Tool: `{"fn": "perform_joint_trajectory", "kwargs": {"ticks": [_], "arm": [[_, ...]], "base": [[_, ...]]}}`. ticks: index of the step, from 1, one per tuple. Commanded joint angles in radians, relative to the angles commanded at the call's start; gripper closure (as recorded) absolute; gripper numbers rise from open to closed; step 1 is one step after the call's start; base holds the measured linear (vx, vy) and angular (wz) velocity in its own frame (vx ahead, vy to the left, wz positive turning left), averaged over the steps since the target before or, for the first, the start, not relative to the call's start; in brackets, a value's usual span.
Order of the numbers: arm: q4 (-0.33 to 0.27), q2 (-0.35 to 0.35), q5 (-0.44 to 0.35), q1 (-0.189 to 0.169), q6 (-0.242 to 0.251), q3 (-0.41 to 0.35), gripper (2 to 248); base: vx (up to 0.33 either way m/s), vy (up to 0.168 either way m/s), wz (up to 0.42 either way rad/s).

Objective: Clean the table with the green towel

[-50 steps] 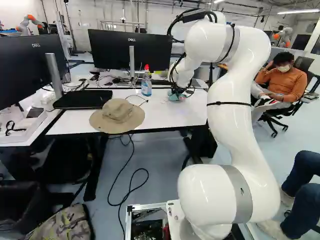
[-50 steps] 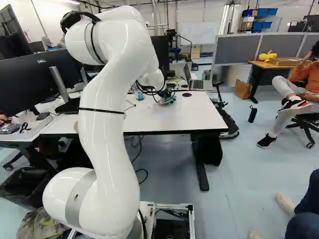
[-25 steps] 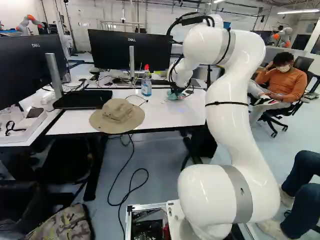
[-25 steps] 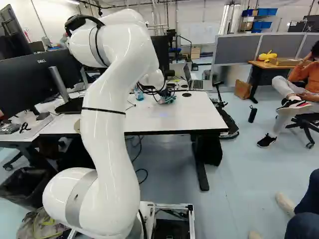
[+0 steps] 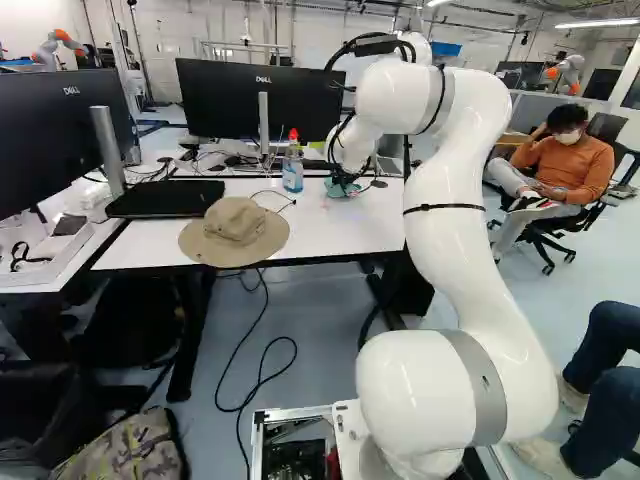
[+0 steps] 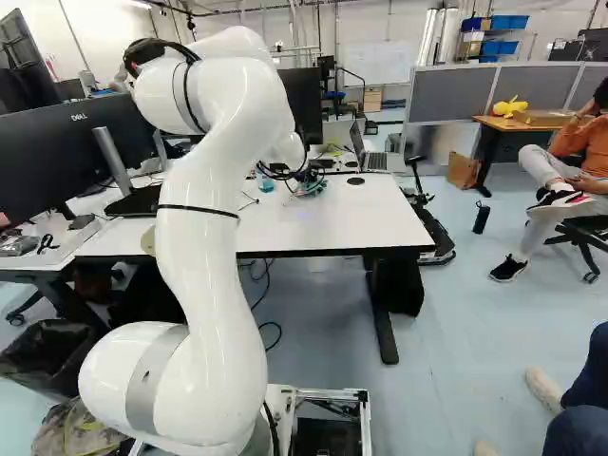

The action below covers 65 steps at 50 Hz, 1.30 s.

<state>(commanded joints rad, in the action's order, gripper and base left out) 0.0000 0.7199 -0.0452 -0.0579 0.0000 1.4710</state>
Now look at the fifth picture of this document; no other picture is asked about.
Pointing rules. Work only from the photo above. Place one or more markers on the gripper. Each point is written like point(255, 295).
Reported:
point(344, 178)

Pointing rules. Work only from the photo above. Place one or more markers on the green towel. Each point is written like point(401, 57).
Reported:
point(336, 190)

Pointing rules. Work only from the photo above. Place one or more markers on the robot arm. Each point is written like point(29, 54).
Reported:
point(450, 240)

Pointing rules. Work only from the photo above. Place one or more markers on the white table with black legs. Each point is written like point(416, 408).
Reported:
point(340, 225)

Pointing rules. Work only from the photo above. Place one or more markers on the blue spray bottle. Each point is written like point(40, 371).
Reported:
point(292, 172)

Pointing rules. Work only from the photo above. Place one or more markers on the beige bucket hat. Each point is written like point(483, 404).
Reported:
point(235, 235)

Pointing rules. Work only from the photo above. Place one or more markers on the black monitor on silver pole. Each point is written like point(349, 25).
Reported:
point(240, 100)
point(45, 135)

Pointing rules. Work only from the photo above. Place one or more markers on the black laptop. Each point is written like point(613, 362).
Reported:
point(165, 197)

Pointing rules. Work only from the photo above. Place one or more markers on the black office chair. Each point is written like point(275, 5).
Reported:
point(550, 235)

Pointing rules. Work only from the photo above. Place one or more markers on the person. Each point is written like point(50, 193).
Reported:
point(565, 165)

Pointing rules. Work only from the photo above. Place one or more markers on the white desk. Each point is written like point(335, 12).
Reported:
point(55, 260)

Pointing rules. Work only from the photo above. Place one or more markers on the person's legs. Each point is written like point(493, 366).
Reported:
point(607, 400)

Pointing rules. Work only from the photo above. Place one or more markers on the camouflage backpack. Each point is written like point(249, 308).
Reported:
point(125, 450)

